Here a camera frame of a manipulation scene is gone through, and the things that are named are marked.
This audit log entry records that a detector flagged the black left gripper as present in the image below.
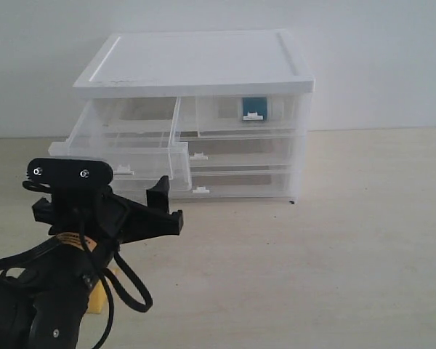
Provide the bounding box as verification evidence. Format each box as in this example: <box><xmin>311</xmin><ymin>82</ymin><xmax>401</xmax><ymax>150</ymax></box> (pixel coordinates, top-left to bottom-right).
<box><xmin>31</xmin><ymin>175</ymin><xmax>184</xmax><ymax>244</ymax></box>

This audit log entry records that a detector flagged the clear drawer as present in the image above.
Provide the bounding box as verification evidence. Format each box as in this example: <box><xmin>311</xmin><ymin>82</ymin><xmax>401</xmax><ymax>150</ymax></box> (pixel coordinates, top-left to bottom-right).
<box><xmin>170</xmin><ymin>169</ymin><xmax>302</xmax><ymax>200</ymax></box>
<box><xmin>49</xmin><ymin>97</ymin><xmax>192</xmax><ymax>191</ymax></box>
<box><xmin>177</xmin><ymin>93</ymin><xmax>312</xmax><ymax>140</ymax></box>
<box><xmin>188</xmin><ymin>137</ymin><xmax>306</xmax><ymax>168</ymax></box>

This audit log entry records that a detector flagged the blue white small bottle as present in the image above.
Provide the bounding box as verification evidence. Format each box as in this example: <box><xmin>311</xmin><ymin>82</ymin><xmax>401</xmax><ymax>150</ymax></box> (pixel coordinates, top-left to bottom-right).
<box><xmin>239</xmin><ymin>96</ymin><xmax>285</xmax><ymax>122</ymax></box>

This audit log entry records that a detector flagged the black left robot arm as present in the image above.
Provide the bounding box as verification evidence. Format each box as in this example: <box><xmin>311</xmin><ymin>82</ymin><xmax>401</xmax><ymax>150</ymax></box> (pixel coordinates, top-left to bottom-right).
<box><xmin>0</xmin><ymin>177</ymin><xmax>183</xmax><ymax>348</ymax></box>

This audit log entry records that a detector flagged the white plastic drawer cabinet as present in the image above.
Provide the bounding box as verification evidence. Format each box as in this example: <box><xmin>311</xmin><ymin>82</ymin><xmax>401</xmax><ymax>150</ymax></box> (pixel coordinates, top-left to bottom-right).
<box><xmin>72</xmin><ymin>30</ymin><xmax>316</xmax><ymax>204</ymax></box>

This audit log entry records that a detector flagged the clear bottom drawer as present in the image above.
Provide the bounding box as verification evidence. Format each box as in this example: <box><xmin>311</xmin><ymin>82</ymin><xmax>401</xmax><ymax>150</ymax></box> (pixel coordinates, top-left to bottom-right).
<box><xmin>170</xmin><ymin>169</ymin><xmax>302</xmax><ymax>200</ymax></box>

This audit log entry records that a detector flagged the yellow sponge wedge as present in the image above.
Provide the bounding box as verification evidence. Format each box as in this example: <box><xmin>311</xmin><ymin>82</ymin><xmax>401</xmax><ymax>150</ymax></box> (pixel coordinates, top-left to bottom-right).
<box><xmin>86</xmin><ymin>281</ymin><xmax>108</xmax><ymax>315</ymax></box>

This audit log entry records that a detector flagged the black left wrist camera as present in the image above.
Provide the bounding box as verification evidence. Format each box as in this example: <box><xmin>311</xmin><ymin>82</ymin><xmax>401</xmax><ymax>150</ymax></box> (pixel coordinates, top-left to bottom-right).
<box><xmin>27</xmin><ymin>157</ymin><xmax>113</xmax><ymax>190</ymax></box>

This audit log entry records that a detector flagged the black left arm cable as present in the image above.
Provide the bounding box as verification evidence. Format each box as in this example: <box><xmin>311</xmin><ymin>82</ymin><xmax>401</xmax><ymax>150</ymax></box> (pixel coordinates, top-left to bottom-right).
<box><xmin>0</xmin><ymin>181</ymin><xmax>154</xmax><ymax>349</ymax></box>

